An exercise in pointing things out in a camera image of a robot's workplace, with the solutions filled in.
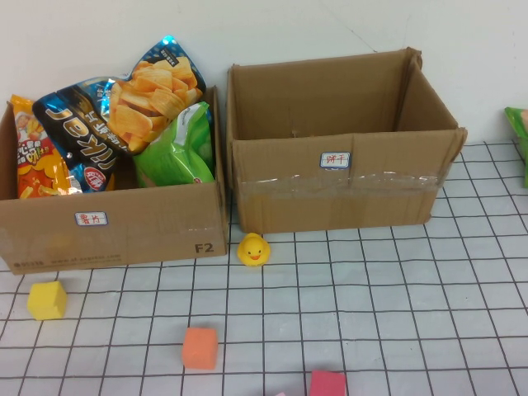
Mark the blue potato chips bag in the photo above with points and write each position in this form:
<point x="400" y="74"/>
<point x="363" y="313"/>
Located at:
<point x="144" y="103"/>

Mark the green chip bag with barcode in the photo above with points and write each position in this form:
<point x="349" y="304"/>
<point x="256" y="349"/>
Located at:
<point x="177" y="161"/>

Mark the white grid tablecloth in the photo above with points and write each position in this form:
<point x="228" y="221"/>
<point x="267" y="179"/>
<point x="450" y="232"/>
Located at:
<point x="412" y="309"/>

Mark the green snack bag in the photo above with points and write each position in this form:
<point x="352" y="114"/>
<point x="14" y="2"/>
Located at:
<point x="517" y="136"/>

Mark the yellow foam cube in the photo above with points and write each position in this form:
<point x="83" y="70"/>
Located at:
<point x="46" y="302"/>

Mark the yellow rubber duck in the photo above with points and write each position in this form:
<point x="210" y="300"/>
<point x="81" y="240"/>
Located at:
<point x="252" y="249"/>

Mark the red foam block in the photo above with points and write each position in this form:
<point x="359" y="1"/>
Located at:
<point x="328" y="384"/>

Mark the orange fries snack bag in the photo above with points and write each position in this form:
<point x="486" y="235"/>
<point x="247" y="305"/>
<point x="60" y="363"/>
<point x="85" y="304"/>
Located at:
<point x="35" y="173"/>

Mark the white handwritten label sticker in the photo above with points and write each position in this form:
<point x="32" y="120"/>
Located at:
<point x="90" y="219"/>
<point x="336" y="159"/>

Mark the cardboard box marked F2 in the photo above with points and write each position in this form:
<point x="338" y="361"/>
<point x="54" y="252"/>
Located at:
<point x="144" y="222"/>

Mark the orange foam cube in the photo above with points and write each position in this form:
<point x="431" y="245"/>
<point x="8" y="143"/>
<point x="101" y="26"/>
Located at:
<point x="200" y="348"/>

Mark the empty taped cardboard box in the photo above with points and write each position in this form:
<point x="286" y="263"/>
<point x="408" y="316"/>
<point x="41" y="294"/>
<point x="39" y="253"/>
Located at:
<point x="288" y="206"/>

